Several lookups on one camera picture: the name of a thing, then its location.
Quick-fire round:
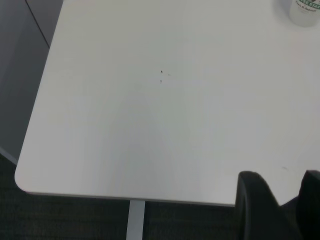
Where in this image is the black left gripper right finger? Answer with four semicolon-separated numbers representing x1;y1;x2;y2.
295;169;320;240

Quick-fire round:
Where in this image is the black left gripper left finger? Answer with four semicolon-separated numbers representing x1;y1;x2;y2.
234;170;299;240

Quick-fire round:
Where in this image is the white paper coffee cup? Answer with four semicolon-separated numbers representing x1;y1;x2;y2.
288;0;320;27

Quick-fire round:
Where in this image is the white table leg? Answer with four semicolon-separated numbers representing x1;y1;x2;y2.
126;199;146;240

